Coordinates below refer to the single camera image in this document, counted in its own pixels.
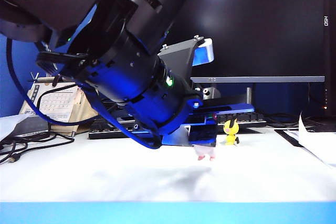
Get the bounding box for blue-black left gripper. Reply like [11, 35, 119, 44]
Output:
[131, 95, 256, 148]

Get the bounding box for white rabbit doll pink feet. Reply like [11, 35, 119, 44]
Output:
[193, 144, 217, 162]

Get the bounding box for yellow black-eared mouse doll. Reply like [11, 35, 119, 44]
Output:
[223, 118, 240, 146]

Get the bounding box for grey monitor stand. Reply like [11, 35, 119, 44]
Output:
[195, 82, 222, 100]

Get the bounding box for black mechanical keyboard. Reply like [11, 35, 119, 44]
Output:
[88, 110, 268, 140]

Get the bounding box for black flat pad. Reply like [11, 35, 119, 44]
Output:
[274, 129, 307, 148]

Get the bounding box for folded white paper sheet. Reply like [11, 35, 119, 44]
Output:
[285, 111, 336, 170]

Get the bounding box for large black computer monitor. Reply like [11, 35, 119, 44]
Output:
[160, 0, 326, 84]

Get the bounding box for black portrait monitor HSD logo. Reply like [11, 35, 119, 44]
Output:
[309, 0, 336, 120]

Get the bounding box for beige desk calendar with rod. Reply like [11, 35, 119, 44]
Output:
[19, 73, 100, 137]

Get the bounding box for black box device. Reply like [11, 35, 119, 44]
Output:
[10, 115, 52, 137]

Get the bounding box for white paper sheet under box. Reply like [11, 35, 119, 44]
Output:
[0, 113, 34, 142]

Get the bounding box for black cables beside monitor stand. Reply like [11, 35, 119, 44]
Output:
[256, 83, 311, 128]

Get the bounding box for black cable with label tag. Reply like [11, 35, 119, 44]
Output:
[36, 83, 79, 116]

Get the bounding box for black cable bundle gold plug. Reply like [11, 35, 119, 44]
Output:
[0, 130, 76, 165]

